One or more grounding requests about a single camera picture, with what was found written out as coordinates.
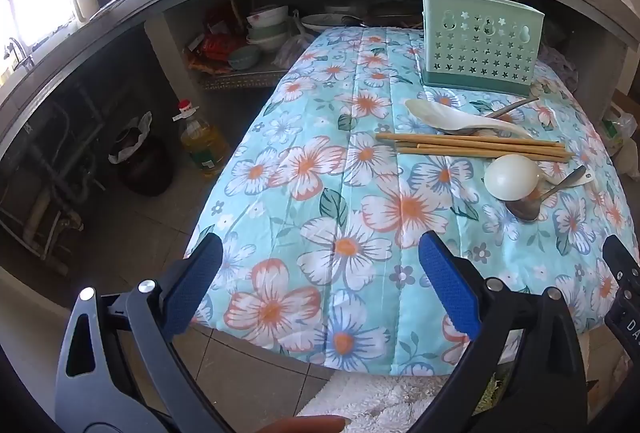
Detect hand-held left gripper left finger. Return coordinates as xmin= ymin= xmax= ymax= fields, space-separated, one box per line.
xmin=54 ymin=232 xmax=224 ymax=433

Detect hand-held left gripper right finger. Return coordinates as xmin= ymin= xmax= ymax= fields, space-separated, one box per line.
xmin=419 ymin=230 xmax=588 ymax=433

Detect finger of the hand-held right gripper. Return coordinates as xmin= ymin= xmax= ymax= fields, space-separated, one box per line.
xmin=602 ymin=235 xmax=640 ymax=288

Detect metal spoon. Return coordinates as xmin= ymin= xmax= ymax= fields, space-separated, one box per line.
xmin=447 ymin=97 xmax=541 ymax=136
xmin=507 ymin=165 xmax=587 ymax=222

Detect white ceramic spoon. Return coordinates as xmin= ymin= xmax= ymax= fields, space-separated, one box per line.
xmin=483 ymin=154 xmax=596 ymax=202

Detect white plastic rice spoon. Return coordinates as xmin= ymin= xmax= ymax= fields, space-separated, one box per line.
xmin=405 ymin=99 xmax=533 ymax=138

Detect green perforated utensil holder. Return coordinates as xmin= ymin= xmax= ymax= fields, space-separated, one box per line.
xmin=420 ymin=0 xmax=547 ymax=98

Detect person's left hand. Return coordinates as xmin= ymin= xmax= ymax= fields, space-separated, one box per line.
xmin=260 ymin=415 xmax=350 ymax=433

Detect dark ceramic jar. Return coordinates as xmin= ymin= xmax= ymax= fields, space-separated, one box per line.
xmin=112 ymin=113 xmax=176 ymax=196

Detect white bag green print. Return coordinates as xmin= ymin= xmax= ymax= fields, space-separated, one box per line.
xmin=600 ymin=103 xmax=640 ymax=174

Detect white fluffy cloth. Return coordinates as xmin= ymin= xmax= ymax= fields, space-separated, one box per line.
xmin=297 ymin=374 xmax=481 ymax=433

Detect floral turquoise blanket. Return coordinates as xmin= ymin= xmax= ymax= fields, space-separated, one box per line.
xmin=184 ymin=27 xmax=626 ymax=379

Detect yellow cooking oil bottle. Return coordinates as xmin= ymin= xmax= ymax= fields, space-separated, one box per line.
xmin=172 ymin=99 xmax=232 ymax=178

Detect grey drain pipes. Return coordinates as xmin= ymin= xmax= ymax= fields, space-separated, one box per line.
xmin=0 ymin=83 xmax=108 ymax=274

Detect white plastic jar cover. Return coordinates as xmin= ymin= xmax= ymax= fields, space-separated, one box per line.
xmin=107 ymin=111 xmax=153 ymax=164

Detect lilac plastic bag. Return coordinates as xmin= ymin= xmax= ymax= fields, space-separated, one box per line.
xmin=537 ymin=45 xmax=578 ymax=88

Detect orange snack packet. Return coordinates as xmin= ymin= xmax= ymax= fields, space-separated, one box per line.
xmin=186 ymin=48 xmax=231 ymax=74

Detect small mint green bowl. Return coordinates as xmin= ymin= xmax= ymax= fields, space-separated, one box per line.
xmin=227 ymin=45 xmax=261 ymax=70

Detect red snack box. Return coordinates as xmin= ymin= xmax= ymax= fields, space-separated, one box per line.
xmin=200 ymin=35 xmax=241 ymax=64

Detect plain white bowl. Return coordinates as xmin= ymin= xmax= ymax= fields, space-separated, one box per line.
xmin=247 ymin=34 xmax=291 ymax=52

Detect clear plastic bag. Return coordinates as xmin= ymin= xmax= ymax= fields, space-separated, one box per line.
xmin=272 ymin=10 xmax=316 ymax=70

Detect pale green bowl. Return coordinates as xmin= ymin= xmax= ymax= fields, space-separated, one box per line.
xmin=247 ymin=24 xmax=290 ymax=41

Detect red upright packet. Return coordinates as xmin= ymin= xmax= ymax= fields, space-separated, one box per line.
xmin=205 ymin=8 xmax=236 ymax=36

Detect dark pan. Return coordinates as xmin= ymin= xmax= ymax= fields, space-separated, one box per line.
xmin=360 ymin=0 xmax=423 ymax=28

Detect white floral bowl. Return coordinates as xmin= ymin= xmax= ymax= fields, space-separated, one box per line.
xmin=246 ymin=6 xmax=290 ymax=28

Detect metal faucet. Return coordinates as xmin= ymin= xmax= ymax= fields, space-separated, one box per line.
xmin=5 ymin=38 xmax=36 ymax=68

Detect white plate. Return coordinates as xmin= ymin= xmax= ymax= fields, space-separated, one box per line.
xmin=301 ymin=14 xmax=361 ymax=34

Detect white pitcher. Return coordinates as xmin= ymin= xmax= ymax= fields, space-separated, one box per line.
xmin=71 ymin=0 xmax=101 ymax=22

